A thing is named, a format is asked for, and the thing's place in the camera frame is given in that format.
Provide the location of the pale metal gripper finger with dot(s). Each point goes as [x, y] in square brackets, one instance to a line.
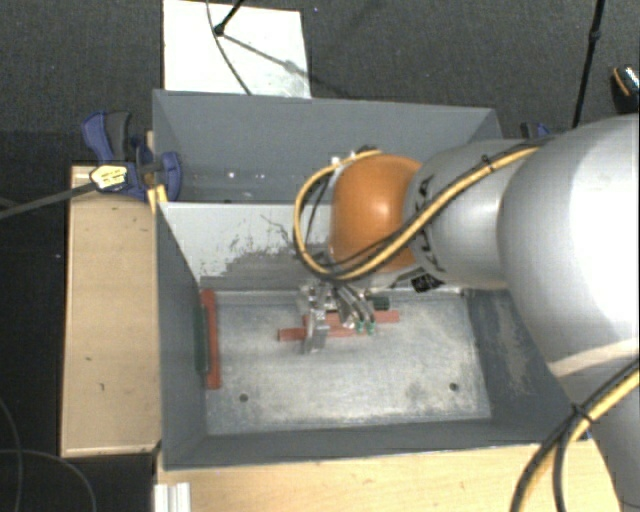
[308, 336]
[323, 336]

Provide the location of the red-brown flat block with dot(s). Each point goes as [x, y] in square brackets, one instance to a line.
[213, 345]
[290, 333]

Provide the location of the grey metal bin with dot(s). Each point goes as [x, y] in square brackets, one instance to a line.
[350, 390]

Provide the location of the dark green flat block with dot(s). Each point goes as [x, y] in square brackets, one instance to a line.
[200, 340]

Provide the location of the pale wood board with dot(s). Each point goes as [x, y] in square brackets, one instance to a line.
[110, 325]

